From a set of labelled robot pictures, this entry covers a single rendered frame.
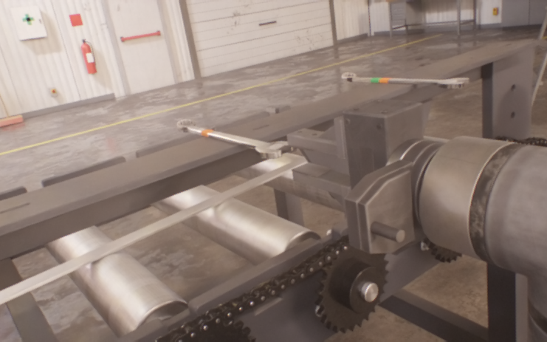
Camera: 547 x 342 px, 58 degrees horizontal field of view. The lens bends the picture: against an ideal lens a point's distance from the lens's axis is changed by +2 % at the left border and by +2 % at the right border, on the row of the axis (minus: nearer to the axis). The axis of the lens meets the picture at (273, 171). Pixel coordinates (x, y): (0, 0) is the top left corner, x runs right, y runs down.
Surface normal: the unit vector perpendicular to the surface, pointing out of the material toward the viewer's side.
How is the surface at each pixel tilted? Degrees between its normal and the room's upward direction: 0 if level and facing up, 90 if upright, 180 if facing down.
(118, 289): 25
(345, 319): 90
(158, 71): 90
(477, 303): 0
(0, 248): 90
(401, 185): 90
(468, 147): 13
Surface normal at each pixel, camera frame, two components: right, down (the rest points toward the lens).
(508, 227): -0.80, 0.15
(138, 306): -0.47, -0.71
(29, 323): -0.15, -0.93
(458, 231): -0.74, 0.49
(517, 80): 0.60, 0.18
